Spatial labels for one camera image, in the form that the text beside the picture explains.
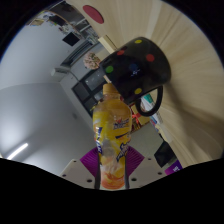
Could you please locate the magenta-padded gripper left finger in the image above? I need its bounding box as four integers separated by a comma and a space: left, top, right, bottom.
59, 147, 101, 190

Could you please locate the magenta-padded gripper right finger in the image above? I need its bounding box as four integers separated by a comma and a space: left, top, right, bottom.
124, 145, 167, 189

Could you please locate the yellow-label orange drink bottle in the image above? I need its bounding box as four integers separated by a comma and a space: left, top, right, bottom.
92, 83, 133, 191

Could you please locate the black office chair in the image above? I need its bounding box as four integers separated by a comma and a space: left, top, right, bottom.
153, 140, 178, 169

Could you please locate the purple sign board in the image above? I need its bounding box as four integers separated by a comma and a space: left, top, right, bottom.
164, 159, 183, 177

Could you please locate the yellow gift box red ribbon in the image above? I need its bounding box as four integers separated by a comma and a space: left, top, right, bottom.
130, 104, 151, 126

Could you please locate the ceiling tube light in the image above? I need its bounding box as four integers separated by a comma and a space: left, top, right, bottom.
6, 142, 30, 161

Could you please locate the black polka-dot mug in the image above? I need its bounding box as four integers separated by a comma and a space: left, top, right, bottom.
99, 36, 172, 118

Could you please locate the flower bouquet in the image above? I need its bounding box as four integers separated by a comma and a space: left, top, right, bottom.
83, 52, 101, 70

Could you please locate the manila paper envelope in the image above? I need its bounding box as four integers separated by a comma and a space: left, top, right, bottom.
98, 34, 118, 52

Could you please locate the black computer monitor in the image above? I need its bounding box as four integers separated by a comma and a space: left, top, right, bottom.
62, 31, 81, 47

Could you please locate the long wooden side desk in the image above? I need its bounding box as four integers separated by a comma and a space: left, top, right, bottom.
29, 3, 96, 36

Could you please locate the flat round red coaster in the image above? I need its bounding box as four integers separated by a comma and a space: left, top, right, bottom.
82, 4, 105, 25

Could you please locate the white wall air conditioner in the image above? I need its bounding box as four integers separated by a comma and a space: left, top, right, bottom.
50, 66, 71, 83

